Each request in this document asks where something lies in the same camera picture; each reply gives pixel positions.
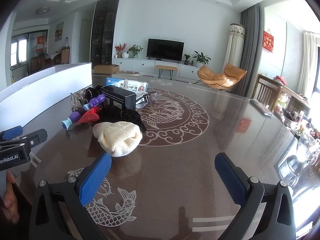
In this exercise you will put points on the white round vase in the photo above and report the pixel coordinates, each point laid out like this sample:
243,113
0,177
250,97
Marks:
125,55

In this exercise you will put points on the ceiling lamp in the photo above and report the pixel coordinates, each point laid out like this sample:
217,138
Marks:
43,10

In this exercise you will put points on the round wooden board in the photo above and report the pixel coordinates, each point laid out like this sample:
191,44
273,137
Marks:
127,72

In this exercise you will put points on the person's left hand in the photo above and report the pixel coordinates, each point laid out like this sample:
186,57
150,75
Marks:
8,202

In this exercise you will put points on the rhinestone hair clip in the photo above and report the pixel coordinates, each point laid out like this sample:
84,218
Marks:
78,100

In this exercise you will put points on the dark glass display cabinet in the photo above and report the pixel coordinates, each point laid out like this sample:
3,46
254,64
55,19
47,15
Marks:
103,32

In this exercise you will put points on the brown cardboard carton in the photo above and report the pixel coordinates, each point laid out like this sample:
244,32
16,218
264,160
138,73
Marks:
106,68

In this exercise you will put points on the red cloth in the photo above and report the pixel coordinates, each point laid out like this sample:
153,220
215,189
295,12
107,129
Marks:
88,116

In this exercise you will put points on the white cardboard box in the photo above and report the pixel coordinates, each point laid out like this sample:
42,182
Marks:
42,90

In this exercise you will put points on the black remote control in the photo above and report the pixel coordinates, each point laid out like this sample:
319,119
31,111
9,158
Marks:
261,107

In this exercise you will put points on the black pouch with beaded trim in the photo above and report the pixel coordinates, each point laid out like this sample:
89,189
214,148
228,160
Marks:
92,93

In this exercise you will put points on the grey curtain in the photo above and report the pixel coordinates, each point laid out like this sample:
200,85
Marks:
250,50

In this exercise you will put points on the orange lounge chair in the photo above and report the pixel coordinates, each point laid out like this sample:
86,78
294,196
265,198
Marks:
212,76

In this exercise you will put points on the black velvet pouch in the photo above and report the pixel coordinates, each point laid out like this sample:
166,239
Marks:
125,117

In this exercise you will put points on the red flower arrangement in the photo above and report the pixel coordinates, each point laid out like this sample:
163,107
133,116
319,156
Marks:
119,48

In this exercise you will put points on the purple plastic toy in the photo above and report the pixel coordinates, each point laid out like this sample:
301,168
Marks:
75,117

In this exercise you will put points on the cream knitted sock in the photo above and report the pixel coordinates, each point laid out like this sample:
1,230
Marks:
117,137

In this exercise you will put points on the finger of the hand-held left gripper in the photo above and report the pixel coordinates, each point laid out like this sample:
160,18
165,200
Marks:
37,135
12,131

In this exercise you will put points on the brown patterned desktop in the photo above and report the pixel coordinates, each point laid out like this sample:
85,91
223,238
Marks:
190,140

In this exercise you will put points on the wooden chair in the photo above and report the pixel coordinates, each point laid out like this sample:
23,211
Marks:
267,91

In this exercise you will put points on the red wall hanging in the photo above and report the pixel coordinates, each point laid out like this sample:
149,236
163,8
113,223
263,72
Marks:
268,41

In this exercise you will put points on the green potted plant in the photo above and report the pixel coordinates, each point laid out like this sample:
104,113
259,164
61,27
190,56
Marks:
135,50

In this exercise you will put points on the blue white ointment box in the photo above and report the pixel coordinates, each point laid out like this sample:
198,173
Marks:
120,82

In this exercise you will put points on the glass pitcher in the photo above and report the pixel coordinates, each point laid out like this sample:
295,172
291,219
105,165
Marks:
300,155

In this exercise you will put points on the wooden bench with metal legs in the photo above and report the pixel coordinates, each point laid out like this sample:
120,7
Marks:
166,68

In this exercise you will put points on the black rectangular box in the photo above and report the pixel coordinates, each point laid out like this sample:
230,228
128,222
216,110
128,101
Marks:
117,97

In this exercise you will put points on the white television cabinet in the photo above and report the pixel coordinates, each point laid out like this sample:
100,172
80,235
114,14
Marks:
140,63

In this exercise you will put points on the white curtain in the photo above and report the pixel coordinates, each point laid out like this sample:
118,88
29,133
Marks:
307,65

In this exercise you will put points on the black television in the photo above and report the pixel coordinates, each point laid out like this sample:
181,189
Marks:
165,49

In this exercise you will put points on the red wall calendar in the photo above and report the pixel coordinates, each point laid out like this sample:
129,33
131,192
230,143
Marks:
41,43

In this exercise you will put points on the leafy potted plant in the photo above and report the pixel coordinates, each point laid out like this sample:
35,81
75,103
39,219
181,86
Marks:
201,58

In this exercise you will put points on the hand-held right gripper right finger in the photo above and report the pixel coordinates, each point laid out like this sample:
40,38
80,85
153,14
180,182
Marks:
231,177

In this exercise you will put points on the small potted plant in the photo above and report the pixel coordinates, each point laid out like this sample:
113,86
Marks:
186,58

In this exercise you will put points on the black framed glasses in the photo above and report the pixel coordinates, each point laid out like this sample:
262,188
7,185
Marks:
147,97

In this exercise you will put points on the framed wall painting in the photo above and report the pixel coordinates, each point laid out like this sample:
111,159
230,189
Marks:
59,32

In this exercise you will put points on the covered standing air conditioner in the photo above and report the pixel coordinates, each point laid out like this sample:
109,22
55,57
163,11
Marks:
235,45

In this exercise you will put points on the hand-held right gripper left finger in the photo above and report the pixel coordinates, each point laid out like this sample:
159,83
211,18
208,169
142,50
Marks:
95,177

